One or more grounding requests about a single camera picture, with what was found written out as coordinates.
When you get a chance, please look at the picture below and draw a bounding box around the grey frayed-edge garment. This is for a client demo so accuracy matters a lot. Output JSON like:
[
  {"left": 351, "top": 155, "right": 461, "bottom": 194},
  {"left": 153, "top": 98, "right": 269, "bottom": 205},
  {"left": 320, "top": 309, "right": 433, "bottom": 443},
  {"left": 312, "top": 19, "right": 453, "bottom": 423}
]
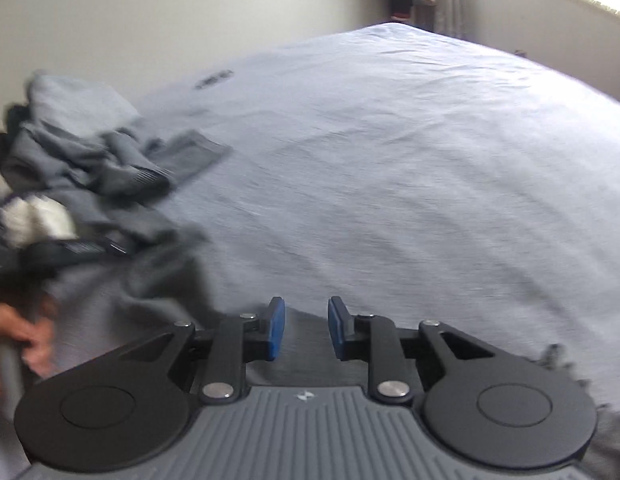
[{"left": 0, "top": 202, "right": 620, "bottom": 480}]

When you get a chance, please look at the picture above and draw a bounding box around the folded grey garment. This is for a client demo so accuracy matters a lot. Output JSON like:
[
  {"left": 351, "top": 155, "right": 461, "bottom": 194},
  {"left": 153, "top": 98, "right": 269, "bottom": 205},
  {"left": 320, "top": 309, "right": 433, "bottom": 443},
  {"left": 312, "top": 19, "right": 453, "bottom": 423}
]
[{"left": 157, "top": 129, "right": 231, "bottom": 188}]

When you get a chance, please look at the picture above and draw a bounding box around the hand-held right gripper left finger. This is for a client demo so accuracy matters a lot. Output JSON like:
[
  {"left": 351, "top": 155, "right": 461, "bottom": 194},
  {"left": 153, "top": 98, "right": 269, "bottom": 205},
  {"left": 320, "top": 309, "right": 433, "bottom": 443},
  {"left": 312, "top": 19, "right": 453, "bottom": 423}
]
[{"left": 117, "top": 296, "right": 287, "bottom": 406}]

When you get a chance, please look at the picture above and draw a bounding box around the light blue-grey garment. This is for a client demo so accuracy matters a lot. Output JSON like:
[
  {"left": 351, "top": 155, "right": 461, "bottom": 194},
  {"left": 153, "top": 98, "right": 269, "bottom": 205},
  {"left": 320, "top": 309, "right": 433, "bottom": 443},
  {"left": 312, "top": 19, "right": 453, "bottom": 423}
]
[{"left": 22, "top": 71, "right": 143, "bottom": 138}]

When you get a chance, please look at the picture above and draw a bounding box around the bed with light sheet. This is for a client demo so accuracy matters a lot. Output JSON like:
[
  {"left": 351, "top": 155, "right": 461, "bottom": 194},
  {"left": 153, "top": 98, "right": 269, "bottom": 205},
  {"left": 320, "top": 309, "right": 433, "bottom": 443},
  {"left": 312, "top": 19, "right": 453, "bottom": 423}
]
[{"left": 0, "top": 22, "right": 620, "bottom": 480}]

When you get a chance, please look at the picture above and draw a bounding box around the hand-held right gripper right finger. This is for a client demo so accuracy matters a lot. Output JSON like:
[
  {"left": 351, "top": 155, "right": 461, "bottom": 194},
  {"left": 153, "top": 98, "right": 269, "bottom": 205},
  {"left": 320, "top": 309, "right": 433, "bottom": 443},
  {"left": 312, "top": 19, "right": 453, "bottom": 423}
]
[{"left": 327, "top": 296, "right": 495, "bottom": 406}]

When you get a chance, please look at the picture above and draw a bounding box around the person's left hand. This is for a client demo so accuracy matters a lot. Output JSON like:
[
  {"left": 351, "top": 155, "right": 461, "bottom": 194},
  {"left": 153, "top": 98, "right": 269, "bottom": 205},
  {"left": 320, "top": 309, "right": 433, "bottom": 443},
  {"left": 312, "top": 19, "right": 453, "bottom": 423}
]
[{"left": 0, "top": 302, "right": 57, "bottom": 378}]

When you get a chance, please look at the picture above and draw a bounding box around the dark grey garment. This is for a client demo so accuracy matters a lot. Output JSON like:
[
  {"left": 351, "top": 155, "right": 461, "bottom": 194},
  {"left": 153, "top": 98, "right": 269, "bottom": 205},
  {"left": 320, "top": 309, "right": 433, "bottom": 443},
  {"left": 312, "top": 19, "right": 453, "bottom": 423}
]
[{"left": 0, "top": 120, "right": 173, "bottom": 206}]

